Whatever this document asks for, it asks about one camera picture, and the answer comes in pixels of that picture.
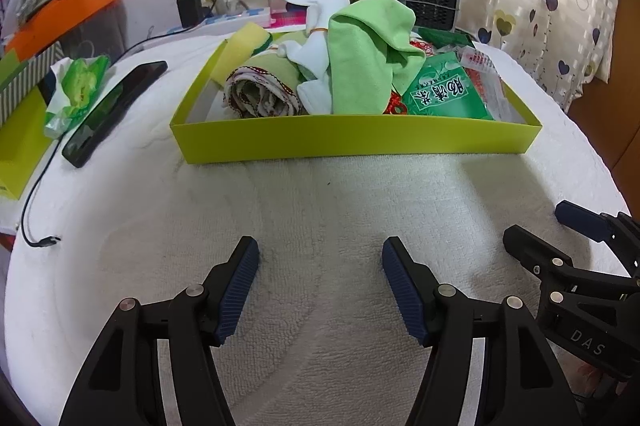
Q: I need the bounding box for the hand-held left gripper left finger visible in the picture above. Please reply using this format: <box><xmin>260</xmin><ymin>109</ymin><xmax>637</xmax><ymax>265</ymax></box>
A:
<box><xmin>59</xmin><ymin>236</ymin><xmax>261</xmax><ymax>426</ymax></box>

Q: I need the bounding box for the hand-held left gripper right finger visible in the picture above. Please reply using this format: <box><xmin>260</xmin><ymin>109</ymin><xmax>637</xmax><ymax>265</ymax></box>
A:
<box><xmin>381</xmin><ymin>236</ymin><xmax>583</xmax><ymax>426</ymax></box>

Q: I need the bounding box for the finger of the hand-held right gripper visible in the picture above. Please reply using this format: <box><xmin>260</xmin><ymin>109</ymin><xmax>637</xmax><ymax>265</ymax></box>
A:
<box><xmin>555</xmin><ymin>200</ymin><xmax>640</xmax><ymax>277</ymax></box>
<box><xmin>502</xmin><ymin>225</ymin><xmax>640</xmax><ymax>303</ymax></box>

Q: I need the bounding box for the clear red-printed plastic packet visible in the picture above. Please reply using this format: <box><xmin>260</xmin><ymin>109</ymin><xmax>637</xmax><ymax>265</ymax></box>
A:
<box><xmin>452</xmin><ymin>46</ymin><xmax>513</xmax><ymax>119</ymax></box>

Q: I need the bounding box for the lime green cardboard box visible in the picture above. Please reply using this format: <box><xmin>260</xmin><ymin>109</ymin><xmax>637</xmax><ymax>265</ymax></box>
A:
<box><xmin>169</xmin><ymin>26</ymin><xmax>543</xmax><ymax>165</ymax></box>

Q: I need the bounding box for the green tea packet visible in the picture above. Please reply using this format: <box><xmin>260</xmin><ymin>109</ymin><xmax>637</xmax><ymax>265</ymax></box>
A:
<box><xmin>400</xmin><ymin>51</ymin><xmax>496</xmax><ymax>122</ymax></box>
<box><xmin>415</xmin><ymin>26</ymin><xmax>476</xmax><ymax>50</ymax></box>

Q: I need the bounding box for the red knot tassel ornament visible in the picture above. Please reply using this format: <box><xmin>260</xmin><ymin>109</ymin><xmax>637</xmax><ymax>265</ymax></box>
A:
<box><xmin>382</xmin><ymin>39</ymin><xmax>426</xmax><ymax>115</ymax></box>

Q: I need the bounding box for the light green cloth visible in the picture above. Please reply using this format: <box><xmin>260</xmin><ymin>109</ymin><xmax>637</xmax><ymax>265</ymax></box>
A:
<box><xmin>327</xmin><ymin>0</ymin><xmax>426</xmax><ymax>115</ymax></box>

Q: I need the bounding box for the yellow sponge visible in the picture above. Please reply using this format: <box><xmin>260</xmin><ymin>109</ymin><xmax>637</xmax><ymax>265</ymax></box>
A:
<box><xmin>210</xmin><ymin>24</ymin><xmax>273</xmax><ymax>88</ymax></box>

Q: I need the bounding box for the large white towel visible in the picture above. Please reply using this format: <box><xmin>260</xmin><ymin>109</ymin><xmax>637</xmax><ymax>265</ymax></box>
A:
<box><xmin>270</xmin><ymin>0</ymin><xmax>352</xmax><ymax>115</ymax></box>

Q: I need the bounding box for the wooden wardrobe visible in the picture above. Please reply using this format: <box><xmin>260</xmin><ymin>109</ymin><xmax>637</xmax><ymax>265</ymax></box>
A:
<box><xmin>565</xmin><ymin>0</ymin><xmax>640</xmax><ymax>207</ymax></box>

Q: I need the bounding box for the rolled patterned cloth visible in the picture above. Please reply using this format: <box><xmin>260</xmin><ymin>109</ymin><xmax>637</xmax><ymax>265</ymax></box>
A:
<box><xmin>220</xmin><ymin>54</ymin><xmax>306</xmax><ymax>119</ymax></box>

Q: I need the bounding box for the black smartphone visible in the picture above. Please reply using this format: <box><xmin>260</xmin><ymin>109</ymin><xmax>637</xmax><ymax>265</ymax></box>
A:
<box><xmin>61</xmin><ymin>60</ymin><xmax>169</xmax><ymax>168</ymax></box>

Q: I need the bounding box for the green tissue packet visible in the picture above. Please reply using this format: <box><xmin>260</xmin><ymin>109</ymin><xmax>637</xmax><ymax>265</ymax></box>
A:
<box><xmin>44</xmin><ymin>55</ymin><xmax>111</xmax><ymax>138</ymax></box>

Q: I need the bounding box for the white power strip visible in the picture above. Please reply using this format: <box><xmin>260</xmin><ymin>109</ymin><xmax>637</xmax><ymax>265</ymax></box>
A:
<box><xmin>165</xmin><ymin>5</ymin><xmax>273</xmax><ymax>34</ymax></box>

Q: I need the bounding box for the colourful striped cloth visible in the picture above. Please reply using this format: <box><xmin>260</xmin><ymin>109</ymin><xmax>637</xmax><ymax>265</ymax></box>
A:
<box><xmin>270</xmin><ymin>1</ymin><xmax>311</xmax><ymax>27</ymax></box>

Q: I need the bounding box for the black charger adapter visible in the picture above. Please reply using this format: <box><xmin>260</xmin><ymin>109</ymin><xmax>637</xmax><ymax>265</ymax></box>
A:
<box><xmin>177</xmin><ymin>0</ymin><xmax>208</xmax><ymax>28</ymax></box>

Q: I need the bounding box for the grey striped box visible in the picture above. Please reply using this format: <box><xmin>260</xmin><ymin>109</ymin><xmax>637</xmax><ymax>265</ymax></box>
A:
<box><xmin>0</xmin><ymin>40</ymin><xmax>60</xmax><ymax>127</ymax></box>

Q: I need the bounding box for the orange shelf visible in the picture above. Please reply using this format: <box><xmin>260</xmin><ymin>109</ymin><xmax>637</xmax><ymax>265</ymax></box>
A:
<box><xmin>7</xmin><ymin>0</ymin><xmax>117</xmax><ymax>57</ymax></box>

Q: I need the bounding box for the black charging cable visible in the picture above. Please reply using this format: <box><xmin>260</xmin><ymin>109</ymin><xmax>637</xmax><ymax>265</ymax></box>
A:
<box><xmin>19</xmin><ymin>0</ymin><xmax>236</xmax><ymax>249</ymax></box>

